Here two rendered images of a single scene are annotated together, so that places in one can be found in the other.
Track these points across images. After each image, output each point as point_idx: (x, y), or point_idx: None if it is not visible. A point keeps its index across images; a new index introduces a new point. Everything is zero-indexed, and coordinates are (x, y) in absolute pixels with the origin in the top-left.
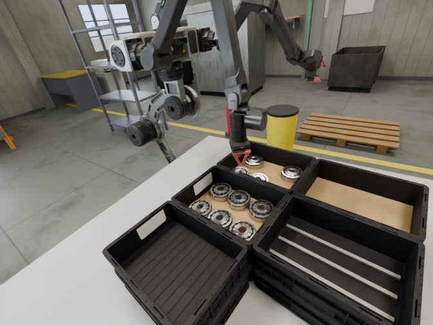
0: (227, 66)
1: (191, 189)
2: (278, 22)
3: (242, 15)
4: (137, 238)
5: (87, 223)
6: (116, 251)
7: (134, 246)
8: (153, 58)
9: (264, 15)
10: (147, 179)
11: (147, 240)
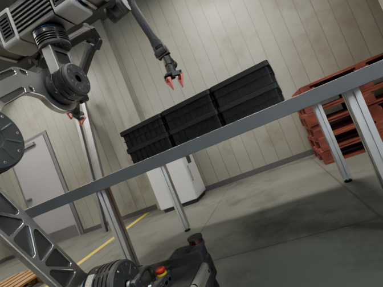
0: (155, 34)
1: (191, 103)
2: (93, 54)
3: (83, 37)
4: (247, 81)
5: (261, 110)
6: (262, 70)
7: (253, 83)
8: (129, 5)
9: (100, 42)
10: (137, 163)
11: (245, 93)
